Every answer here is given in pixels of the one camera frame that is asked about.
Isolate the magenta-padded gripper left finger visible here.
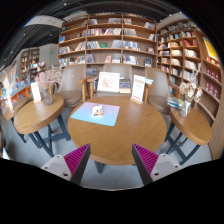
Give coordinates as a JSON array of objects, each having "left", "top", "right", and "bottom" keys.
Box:
[{"left": 40, "top": 143, "right": 92, "bottom": 186}]

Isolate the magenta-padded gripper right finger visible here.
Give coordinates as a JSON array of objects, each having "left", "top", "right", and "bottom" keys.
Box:
[{"left": 131, "top": 143, "right": 184, "bottom": 186}]

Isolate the white orange patterned computer mouse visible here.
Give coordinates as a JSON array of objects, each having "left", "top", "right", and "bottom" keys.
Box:
[{"left": 90, "top": 104, "right": 105, "bottom": 118}]

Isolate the blue pink gradient mouse pad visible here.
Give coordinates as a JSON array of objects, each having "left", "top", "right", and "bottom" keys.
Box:
[{"left": 70, "top": 101, "right": 121, "bottom": 127}]

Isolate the round wooden side table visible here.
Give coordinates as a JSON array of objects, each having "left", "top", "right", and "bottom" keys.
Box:
[
  {"left": 13, "top": 94, "right": 72, "bottom": 158},
  {"left": 165, "top": 106, "right": 213, "bottom": 166}
]

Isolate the stack of books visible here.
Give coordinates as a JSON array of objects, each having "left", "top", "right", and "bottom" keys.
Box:
[{"left": 166, "top": 96, "right": 184, "bottom": 110}]

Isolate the glass vase with dried flowers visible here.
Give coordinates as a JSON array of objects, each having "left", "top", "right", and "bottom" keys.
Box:
[
  {"left": 34, "top": 65, "right": 64, "bottom": 107},
  {"left": 178, "top": 69, "right": 204, "bottom": 119}
]

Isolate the brown padded wooden armchair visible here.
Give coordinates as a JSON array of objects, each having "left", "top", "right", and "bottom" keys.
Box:
[
  {"left": 56, "top": 63, "right": 91, "bottom": 108},
  {"left": 143, "top": 67, "right": 173, "bottom": 116},
  {"left": 87, "top": 63, "right": 148, "bottom": 99}
]

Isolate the white sign on wooden base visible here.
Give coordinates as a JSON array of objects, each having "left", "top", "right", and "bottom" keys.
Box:
[{"left": 129, "top": 74, "right": 147, "bottom": 105}]

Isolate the dark blue book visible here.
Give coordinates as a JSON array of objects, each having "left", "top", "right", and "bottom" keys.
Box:
[{"left": 118, "top": 78, "right": 132, "bottom": 95}]

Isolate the small white card sign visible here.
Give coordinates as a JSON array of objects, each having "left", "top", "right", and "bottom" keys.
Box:
[{"left": 30, "top": 81, "right": 42, "bottom": 104}]

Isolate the white framed floral picture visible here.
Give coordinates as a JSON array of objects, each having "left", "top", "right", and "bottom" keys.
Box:
[{"left": 96, "top": 71, "right": 121, "bottom": 94}]

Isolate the distant wooden bookshelf unit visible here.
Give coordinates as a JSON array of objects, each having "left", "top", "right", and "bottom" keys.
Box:
[{"left": 19, "top": 47, "right": 41, "bottom": 81}]

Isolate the angled wooden bookshelf unit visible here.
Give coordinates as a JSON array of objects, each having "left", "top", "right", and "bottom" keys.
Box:
[{"left": 155, "top": 18, "right": 224, "bottom": 128}]

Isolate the wide wooden bookshelf unit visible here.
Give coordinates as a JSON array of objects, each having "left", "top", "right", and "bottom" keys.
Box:
[{"left": 57, "top": 12, "right": 158, "bottom": 69}]

